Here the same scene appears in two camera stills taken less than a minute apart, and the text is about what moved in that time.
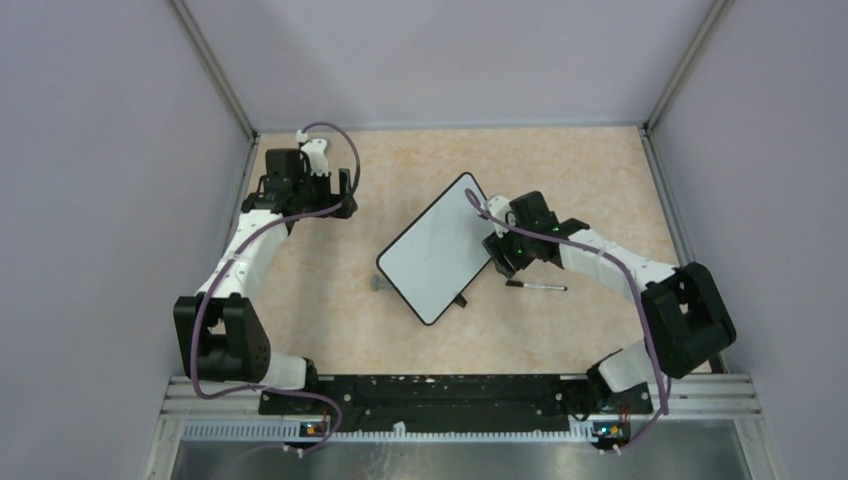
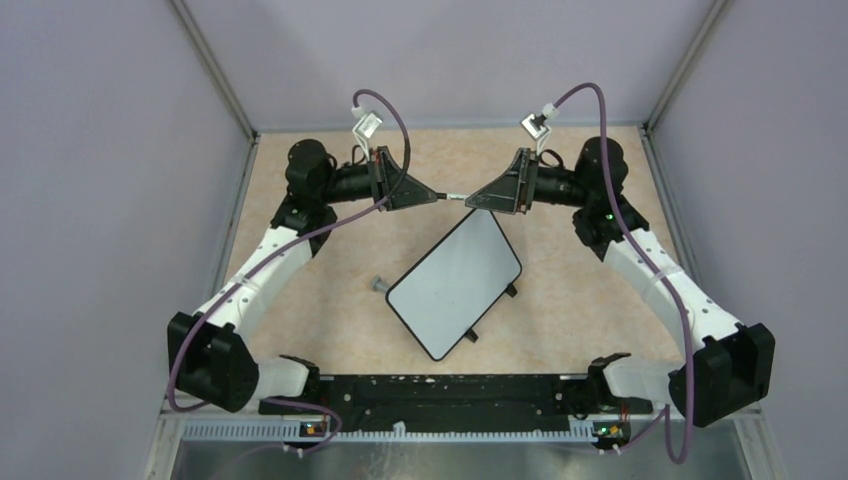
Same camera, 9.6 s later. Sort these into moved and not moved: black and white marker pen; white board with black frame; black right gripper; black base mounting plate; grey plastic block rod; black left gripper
Moved: black left gripper; black right gripper; white board with black frame; black and white marker pen
Not moved: black base mounting plate; grey plastic block rod
